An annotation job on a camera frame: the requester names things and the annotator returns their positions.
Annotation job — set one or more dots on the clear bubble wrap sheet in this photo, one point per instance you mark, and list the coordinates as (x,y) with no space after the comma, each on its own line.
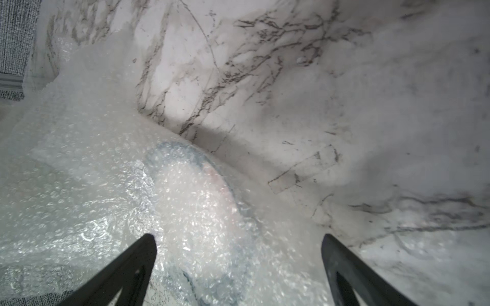
(75,195)

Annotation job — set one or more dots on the teal rimmed plate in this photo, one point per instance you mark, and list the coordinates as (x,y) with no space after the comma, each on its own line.
(207,235)

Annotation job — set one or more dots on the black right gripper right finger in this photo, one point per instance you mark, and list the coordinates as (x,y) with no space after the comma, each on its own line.
(349,278)

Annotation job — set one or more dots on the aluminium cage frame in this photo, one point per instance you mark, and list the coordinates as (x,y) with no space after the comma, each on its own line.
(9,82)

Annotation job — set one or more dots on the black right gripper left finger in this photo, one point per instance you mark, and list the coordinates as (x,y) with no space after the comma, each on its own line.
(126,278)

